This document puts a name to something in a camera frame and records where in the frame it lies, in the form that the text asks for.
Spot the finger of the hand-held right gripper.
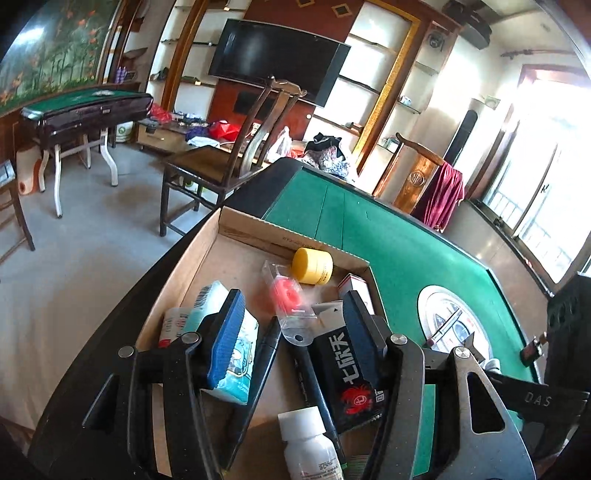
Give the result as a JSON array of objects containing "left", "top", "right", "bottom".
[{"left": 462, "top": 330, "right": 495, "bottom": 370}]

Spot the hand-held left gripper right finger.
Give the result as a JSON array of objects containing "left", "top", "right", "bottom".
[{"left": 342, "top": 290, "right": 539, "bottom": 480}]

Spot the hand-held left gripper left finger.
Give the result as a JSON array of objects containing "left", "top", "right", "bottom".
[{"left": 81, "top": 288, "right": 247, "bottom": 480}]

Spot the blue cartoon tissue pack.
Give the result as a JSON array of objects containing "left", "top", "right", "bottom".
[{"left": 196, "top": 281, "right": 260, "bottom": 407}]

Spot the clear pack with red ring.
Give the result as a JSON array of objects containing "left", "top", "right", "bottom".
[{"left": 262, "top": 259, "right": 319, "bottom": 344}]

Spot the long cardboard box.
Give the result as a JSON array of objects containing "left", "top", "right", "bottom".
[{"left": 134, "top": 205, "right": 389, "bottom": 480}]

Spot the large white medicine bottle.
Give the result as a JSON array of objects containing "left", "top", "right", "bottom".
[{"left": 278, "top": 406, "right": 347, "bottom": 480}]

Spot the dark bottle with wooden cap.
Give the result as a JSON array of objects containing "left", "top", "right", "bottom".
[{"left": 519, "top": 333, "right": 550, "bottom": 365}]

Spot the black snack packet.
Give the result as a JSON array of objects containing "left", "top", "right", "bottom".
[{"left": 307, "top": 302, "right": 389, "bottom": 435}]

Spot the small red printed carton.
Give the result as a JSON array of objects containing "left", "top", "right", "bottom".
[{"left": 337, "top": 273, "right": 375, "bottom": 315}]

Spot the round mahjong table control panel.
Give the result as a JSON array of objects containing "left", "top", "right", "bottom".
[{"left": 418, "top": 285, "right": 492, "bottom": 365}]

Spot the black marker with white print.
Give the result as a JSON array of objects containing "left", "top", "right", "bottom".
[{"left": 288, "top": 344, "right": 349, "bottom": 467}]

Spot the yellow round jar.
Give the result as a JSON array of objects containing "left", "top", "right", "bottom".
[{"left": 291, "top": 248, "right": 334, "bottom": 284}]

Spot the red cloth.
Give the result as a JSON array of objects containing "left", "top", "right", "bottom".
[{"left": 413, "top": 161, "right": 466, "bottom": 232}]

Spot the carved wooden chair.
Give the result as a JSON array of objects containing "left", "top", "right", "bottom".
[{"left": 394, "top": 133, "right": 446, "bottom": 215}]

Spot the plain wooden chair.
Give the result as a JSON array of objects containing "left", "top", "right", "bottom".
[{"left": 159, "top": 76, "right": 308, "bottom": 237}]

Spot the pile of bags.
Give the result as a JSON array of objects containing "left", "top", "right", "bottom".
[{"left": 302, "top": 134, "right": 352, "bottom": 181}]

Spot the white plastic bag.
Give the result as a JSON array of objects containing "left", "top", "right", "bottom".
[{"left": 268, "top": 127, "right": 294, "bottom": 162}]

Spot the tall black floor speaker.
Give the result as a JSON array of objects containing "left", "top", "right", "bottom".
[{"left": 443, "top": 110, "right": 481, "bottom": 169}]

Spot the low wooden cabinet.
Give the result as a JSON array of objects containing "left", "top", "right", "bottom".
[{"left": 137, "top": 117, "right": 195, "bottom": 153}]

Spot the dark wooden chair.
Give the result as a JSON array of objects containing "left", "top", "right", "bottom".
[{"left": 0, "top": 159, "right": 36, "bottom": 264}]

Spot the pink plastic stool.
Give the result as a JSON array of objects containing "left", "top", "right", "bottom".
[{"left": 16, "top": 145, "right": 44, "bottom": 197}]

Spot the dark mahjong table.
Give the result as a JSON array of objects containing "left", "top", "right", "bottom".
[{"left": 21, "top": 89, "right": 154, "bottom": 217}]

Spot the black flat television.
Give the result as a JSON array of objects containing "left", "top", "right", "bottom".
[{"left": 208, "top": 18, "right": 352, "bottom": 108}]

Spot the wooden wall shelf unit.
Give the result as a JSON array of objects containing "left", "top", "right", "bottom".
[{"left": 148, "top": 0, "right": 444, "bottom": 185}]

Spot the window frame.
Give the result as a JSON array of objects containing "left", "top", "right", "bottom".
[{"left": 471, "top": 65, "right": 591, "bottom": 289}]

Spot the flower wall mural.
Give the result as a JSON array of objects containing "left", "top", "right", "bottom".
[{"left": 0, "top": 0, "right": 123, "bottom": 116}]

